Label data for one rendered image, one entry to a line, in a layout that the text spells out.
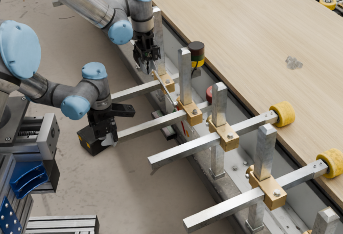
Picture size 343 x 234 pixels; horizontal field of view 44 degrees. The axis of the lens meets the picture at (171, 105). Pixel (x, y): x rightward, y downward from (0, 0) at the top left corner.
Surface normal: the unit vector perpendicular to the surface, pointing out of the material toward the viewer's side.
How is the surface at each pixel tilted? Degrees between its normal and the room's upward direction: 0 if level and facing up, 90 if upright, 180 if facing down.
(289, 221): 0
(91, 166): 0
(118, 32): 90
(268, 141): 90
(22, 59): 86
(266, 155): 90
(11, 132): 0
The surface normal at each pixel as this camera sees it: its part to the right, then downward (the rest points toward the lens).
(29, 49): 0.96, 0.07
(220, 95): 0.42, 0.58
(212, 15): -0.05, -0.75
